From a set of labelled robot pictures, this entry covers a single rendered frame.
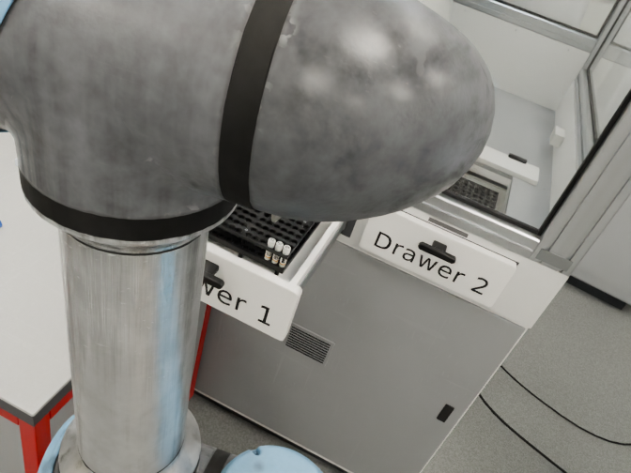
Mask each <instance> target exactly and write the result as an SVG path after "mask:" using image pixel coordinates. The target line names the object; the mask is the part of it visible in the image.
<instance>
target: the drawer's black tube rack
mask: <svg viewBox="0 0 631 473"><path fill-rule="evenodd" d="M226 221H230V222H232V223H234V224H235V225H237V226H239V227H241V228H243V229H245V231H250V232H252V233H254V234H256V235H258V236H260V237H263V238H264V239H266V240H269V239H270V238H274V239H275V240H276V242H278V241H281V242H283V244H284V245H288V246H290V247H291V251H292V253H291V255H290V256H289V257H288V258H287V260H286V263H285V267H280V266H279V264H280V260H281V257H279V260H278V263H277V264H273V263H272V262H271V261H272V256H273V254H272V255H271V258H270V260H266V259H265V253H266V250H264V249H262V248H260V247H258V246H256V245H254V244H253V243H251V242H249V241H246V240H244V239H242V238H240V237H238V236H235V235H233V234H231V233H229V232H227V231H224V230H223V229H221V228H219V227H217V226H216V227H215V228H213V229H212V230H209V231H208V238H209V239H211V240H213V241H215V242H217V243H219V244H221V245H223V246H225V247H227V248H229V249H231V250H233V251H235V252H238V253H239V255H238V257H240V258H242V255H244V256H246V257H248V258H250V259H252V260H254V261H256V262H258V263H260V264H262V265H264V266H266V267H269V268H271V269H273V270H275V272H274V274H275V275H277V276H279V273H281V274H283V273H284V272H285V270H286V269H287V267H288V266H289V265H290V263H291V262H292V261H293V259H294V258H295V257H296V255H297V254H298V253H299V251H300V250H301V248H302V247H303V246H304V244H305V243H306V241H307V240H308V239H309V237H310V236H311V235H312V233H313V232H314V231H315V229H316V228H317V226H318V225H319V224H320V222H314V221H300V220H292V219H285V218H281V219H279V220H278V221H277V222H273V221H271V214H269V213H266V212H262V211H259V210H254V209H251V208H248V207H246V206H241V205H238V204H237V206H236V208H235V210H234V211H233V212H232V213H231V215H230V216H229V217H228V218H227V219H226ZM245 231H244V232H245ZM244 232H243V233H244ZM243 233H242V234H243ZM242 234H241V235H242ZM276 242H275V244H276ZM283 248H284V246H283Z"/></svg>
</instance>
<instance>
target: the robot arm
mask: <svg viewBox="0 0 631 473"><path fill-rule="evenodd" d="M494 115H495V89H494V85H493V82H492V78H491V74H490V71H489V69H488V67H487V65H486V63H485V61H484V59H483V58H482V57H481V55H480V54H479V52H478V51H477V49H476V47H475V46H474V45H473V44H472V43H471V42H470V41H469V40H468V39H467V38H466V37H465V36H464V35H463V34H462V33H461V32H460V31H459V30H458V29H457V28H455V27H454V26H453V25H452V24H451V23H449V22H448V21H447V20H446V19H444V18H443V17H441V16H440V15H438V14H437V12H435V11H434V10H432V9H431V8H429V7H427V6H426V5H425V4H423V3H422V2H420V1H419V0H0V132H9V133H10V134H11V135H12V137H13V138H14V142H15V147H16V154H17V161H18V168H19V175H20V182H21V187H22V192H23V196H24V199H25V201H26V202H27V204H29V205H30V207H31V208H32V210H33V211H35V212H36V213H37V214H38V215H39V216H40V217H41V218H42V219H44V220H45V221H46V222H48V223H49V224H51V225H53V226H54V227H56V228H57V232H58V242H59V252H60V263H61V273H62V283H63V293H64V303H65V314H66V323H67V333H68V344H69V364H70V373H71V384H72V394H73V404H74V415H72V416H71V417H70V418H69V419H68V420H67V421H66V422H65V423H64V424H63V425H62V427H61V428H60V429H59V430H58V432H57V433H56V435H55V436H54V438H53V440H52V442H51V443H50V445H49V447H48V449H47V450H46V452H45V454H44V456H43V458H42V461H41V463H40V466H39V468H38V473H323V472H322V471H321V470H320V469H319V468H318V467H317V466H316V465H315V464H314V463H313V462H312V461H311V460H309V459H308V458H306V457H305V456H303V455H302V454H300V453H298V452H296V451H294V450H291V449H288V448H285V447H280V446H260V447H258V448H257V449H256V450H246V451H244V452H243V453H241V454H240V455H236V454H233V453H230V452H227V451H224V450H219V449H217V448H214V447H211V446H209V445H207V444H204V443H201V436H200V431H199V427H198V424H197V422H196V419H195V417H194V416H193V414H192V412H191V411H190V410H189V409H188V404H189V397H190V388H191V381H192V366H193V358H194V349H195V342H196V333H197V326H198V317H199V310H200V301H201V294H202V285H203V278H204V270H205V262H206V254H207V245H208V231H209V230H212V229H213V228H215V227H216V226H218V225H219V224H221V223H222V222H224V221H225V220H226V219H227V218H228V217H229V216H230V215H231V213H232V212H233V211H234V210H235V208H236V206H237V204H238V205H241V206H246V207H248V208H251V209H254V210H259V211H262V212H266V213H269V214H271V221H273V222H277V221H278V220H279V219H281V218H285V219H292V220H300V221H314V222H321V221H355V220H362V219H368V218H374V217H379V216H384V215H387V214H391V213H394V212H398V211H401V210H404V209H407V208H409V207H412V206H416V205H418V204H419V203H422V202H424V201H426V200H429V199H431V198H433V197H435V196H437V195H438V194H440V193H441V192H443V191H445V190H447V189H448V188H450V187H451V186H452V185H453V184H454V183H455V182H456V181H457V180H458V179H459V178H461V177H462V176H463V175H464V174H465V173H466V172H467V171H468V170H469V169H470V167H471V166H472V165H473V164H474V162H475V161H477V159H478V158H479V156H480V155H481V154H482V152H483V150H484V148H485V144H486V142H487V140H488V138H489V135H490V133H491V129H492V125H493V120H494Z"/></svg>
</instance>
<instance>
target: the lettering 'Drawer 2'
mask: <svg viewBox="0 0 631 473"><path fill-rule="evenodd" d="M380 235H384V236H386V237H387V238H388V239H389V244H388V245H387V246H386V247H380V246H378V245H377V242H378V240H379V238H380ZM391 244H392V240H391V238H390V237H389V236H388V235H386V234H384V233H382V232H380V231H379V233H378V236H377V239H376V242H375V244H374V245H375V246H377V247H379V248H381V249H388V248H389V247H390V246H391ZM398 247H402V248H404V246H402V245H398V244H397V243H396V245H395V247H394V249H393V251H392V254H394V253H395V251H396V249H397V248H398ZM406 251H411V252H413V255H412V254H409V253H404V254H403V256H402V257H403V259H404V260H406V261H410V263H412V261H413V259H414V257H415V251H413V250H411V249H406ZM406 254H407V255H410V256H412V258H411V259H406V258H405V255H406ZM422 261H423V256H422V255H421V259H420V264H419V267H422V266H423V265H424V264H425V263H426V262H427V261H428V266H427V270H429V271H430V270H431V269H432V268H433V267H434V266H435V265H436V264H437V263H438V262H437V261H436V262H435V263H434V264H433V265H432V266H431V267H430V261H431V259H430V258H427V259H426V260H425V261H424V262H423V263H422ZM443 267H447V266H441V267H440V268H439V270H438V274H439V276H440V277H442V278H445V279H448V278H449V277H445V276H442V275H441V274H440V271H443V272H445V273H448V274H450V275H451V273H452V270H451V269H450V268H449V267H447V268H448V269H449V270H450V272H447V271H445V270H443V269H442V268H443ZM459 275H463V276H465V275H466V274H463V273H460V272H459V271H457V273H456V275H455V276H454V279H453V282H454V281H455V280H456V278H457V276H459ZM477 280H483V281H485V285H483V286H479V287H475V288H471V289H470V290H471V291H473V292H476V293H478V294H480V295H482V294H483V293H480V292H478V291H476V289H480V288H485V287H487V286H488V281H487V280H486V279H484V278H479V277H478V279H477Z"/></svg>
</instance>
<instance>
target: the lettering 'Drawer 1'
mask: <svg viewBox="0 0 631 473"><path fill-rule="evenodd" d="M203 285H205V287H206V295H208V296H209V295H210V293H211V292H212V290H213V288H214V287H213V286H211V288H210V289H209V291H208V285H207V284H206V283H205V282H203ZM203 285H202V287H203ZM221 292H225V293H226V294H228V296H229V298H228V297H226V296H224V295H222V294H221ZM220 296H221V297H223V298H226V299H228V300H230V301H232V297H231V295H230V293H228V292H227V291H225V290H220V291H219V292H218V295H217V297H218V300H219V301H220V302H221V303H223V304H225V305H228V306H230V304H229V303H225V302H223V301H222V300H221V298H220ZM241 301H243V302H245V303H247V301H246V300H244V299H240V298H238V299H237V303H236V308H235V310H238V307H239V303H240V302H241ZM261 308H264V309H266V312H265V315H264V318H263V321H262V320H260V319H258V320H257V321H259V322H261V323H263V324H265V325H267V326H269V324H268V323H266V320H267V317H268V313H269V308H268V307H266V306H263V305H262V306H261Z"/></svg>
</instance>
